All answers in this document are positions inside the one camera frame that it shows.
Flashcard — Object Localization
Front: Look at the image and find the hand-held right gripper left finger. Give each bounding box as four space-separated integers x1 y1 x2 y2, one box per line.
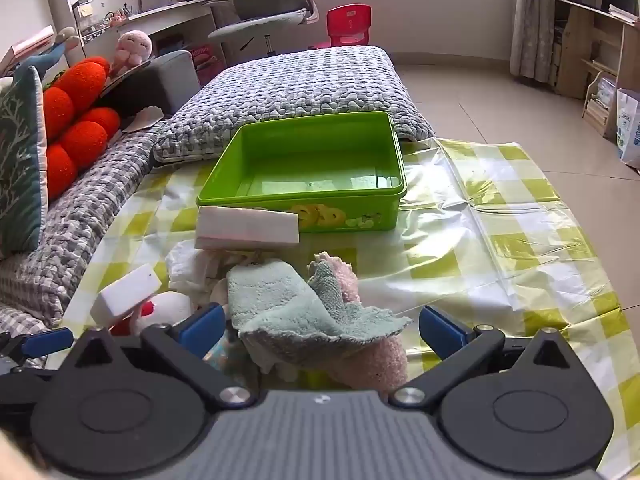
60 303 255 409

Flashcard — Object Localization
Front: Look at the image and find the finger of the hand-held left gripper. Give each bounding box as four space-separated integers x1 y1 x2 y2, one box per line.
0 366 58 428
0 327 75 362

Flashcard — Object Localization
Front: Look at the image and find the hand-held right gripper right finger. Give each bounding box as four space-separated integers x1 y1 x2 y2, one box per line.
389 305 583 409

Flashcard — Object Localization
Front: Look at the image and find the red and white plush toy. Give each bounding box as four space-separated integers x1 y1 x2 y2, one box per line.
109 291 196 337

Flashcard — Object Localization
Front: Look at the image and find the white cloth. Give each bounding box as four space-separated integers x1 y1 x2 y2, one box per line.
165 240 261 307

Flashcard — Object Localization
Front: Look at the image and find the pink fluffy towel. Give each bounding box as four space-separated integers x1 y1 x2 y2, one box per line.
307 252 408 393

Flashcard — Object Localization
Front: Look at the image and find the mint green towel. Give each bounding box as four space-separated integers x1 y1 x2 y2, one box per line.
227 259 412 361

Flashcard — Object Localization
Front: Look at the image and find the small white sponge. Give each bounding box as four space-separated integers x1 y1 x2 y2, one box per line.
90 262 162 330

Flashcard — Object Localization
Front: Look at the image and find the large white sponge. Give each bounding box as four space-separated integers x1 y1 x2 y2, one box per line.
194 205 301 252

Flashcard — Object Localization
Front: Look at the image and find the green plastic box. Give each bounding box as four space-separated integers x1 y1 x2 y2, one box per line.
196 111 407 233

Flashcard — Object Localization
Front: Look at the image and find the green checked plastic tablecloth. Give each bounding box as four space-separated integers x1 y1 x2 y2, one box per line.
50 137 640 480

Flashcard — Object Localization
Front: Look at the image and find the grey quilted sofa cover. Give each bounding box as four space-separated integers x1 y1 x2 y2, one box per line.
0 127 166 331

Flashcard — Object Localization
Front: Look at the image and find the teal tree-print cushion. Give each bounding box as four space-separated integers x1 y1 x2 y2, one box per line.
0 65 48 261

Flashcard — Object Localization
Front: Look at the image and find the orange knitted plush pillow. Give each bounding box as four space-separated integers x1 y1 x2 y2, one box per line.
42 56 122 201

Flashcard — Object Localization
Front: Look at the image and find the white paper piece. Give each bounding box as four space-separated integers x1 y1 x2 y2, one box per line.
120 106 165 133

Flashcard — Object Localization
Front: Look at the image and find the grey ottoman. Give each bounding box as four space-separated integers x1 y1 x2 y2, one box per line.
97 51 201 118

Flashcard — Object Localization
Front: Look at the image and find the grey quilted pillow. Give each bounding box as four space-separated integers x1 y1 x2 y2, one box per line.
152 45 436 163

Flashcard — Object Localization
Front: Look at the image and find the pink storage basket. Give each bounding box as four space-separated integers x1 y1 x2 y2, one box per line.
190 45 221 86

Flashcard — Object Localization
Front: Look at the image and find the white paper bag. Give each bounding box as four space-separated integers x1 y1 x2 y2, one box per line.
616 88 640 168

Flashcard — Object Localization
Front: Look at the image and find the blue grey plush toy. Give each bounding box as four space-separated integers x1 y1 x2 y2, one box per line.
15 27 81 81

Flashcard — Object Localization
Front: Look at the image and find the pink octopus plush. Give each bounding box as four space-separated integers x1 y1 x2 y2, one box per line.
111 30 153 77

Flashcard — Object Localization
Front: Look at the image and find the wooden bookshelf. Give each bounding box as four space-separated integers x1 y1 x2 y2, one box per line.
552 0 640 141

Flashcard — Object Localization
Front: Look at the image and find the red plastic chair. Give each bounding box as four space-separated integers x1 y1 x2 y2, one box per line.
307 4 373 51

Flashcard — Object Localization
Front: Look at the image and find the grey curtain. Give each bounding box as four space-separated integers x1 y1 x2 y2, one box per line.
510 0 563 83

